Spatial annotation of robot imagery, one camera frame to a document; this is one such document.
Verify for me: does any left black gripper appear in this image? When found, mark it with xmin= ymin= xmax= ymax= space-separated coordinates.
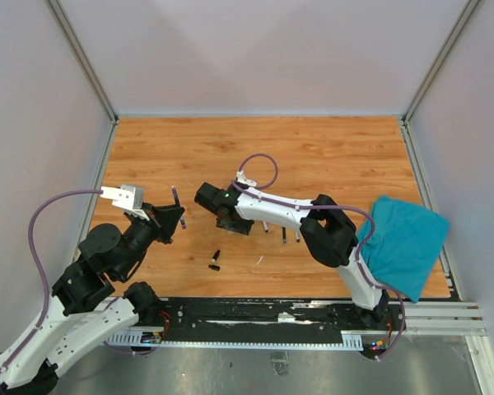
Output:
xmin=115 ymin=201 xmax=184 ymax=278

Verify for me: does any grey slotted cable duct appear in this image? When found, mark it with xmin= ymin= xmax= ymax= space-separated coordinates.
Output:
xmin=105 ymin=324 xmax=363 ymax=351

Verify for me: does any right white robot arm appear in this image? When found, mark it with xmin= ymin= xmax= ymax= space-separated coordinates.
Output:
xmin=194 ymin=182 xmax=389 ymax=329

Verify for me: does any aluminium frame post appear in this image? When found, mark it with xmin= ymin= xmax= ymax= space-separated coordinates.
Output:
xmin=401 ymin=0 xmax=485 ymax=124
xmin=44 ymin=0 xmax=119 ymax=123

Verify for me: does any left aluminium frame post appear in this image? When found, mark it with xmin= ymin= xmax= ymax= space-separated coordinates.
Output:
xmin=44 ymin=0 xmax=119 ymax=123

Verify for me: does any right aluminium frame post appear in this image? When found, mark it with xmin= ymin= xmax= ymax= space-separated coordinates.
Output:
xmin=401 ymin=0 xmax=485 ymax=124

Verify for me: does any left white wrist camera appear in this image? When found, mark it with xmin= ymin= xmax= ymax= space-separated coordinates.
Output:
xmin=100 ymin=184 xmax=149 ymax=221

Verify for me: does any teal cloth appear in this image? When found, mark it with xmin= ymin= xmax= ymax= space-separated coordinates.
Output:
xmin=361 ymin=195 xmax=450 ymax=303

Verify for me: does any purple cable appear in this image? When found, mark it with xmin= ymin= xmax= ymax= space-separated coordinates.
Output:
xmin=0 ymin=188 xmax=120 ymax=383
xmin=230 ymin=153 xmax=408 ymax=363

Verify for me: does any dark purple pen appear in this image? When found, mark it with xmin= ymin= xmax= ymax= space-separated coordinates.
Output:
xmin=170 ymin=185 xmax=188 ymax=230

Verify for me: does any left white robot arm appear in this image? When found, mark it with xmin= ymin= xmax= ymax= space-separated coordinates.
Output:
xmin=0 ymin=203 xmax=184 ymax=394

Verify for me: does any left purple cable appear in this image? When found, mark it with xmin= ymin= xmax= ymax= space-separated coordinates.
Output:
xmin=0 ymin=188 xmax=120 ymax=383

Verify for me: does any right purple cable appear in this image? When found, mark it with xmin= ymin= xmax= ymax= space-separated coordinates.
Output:
xmin=230 ymin=153 xmax=408 ymax=363

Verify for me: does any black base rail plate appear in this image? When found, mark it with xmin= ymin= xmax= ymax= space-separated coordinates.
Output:
xmin=158 ymin=298 xmax=402 ymax=333

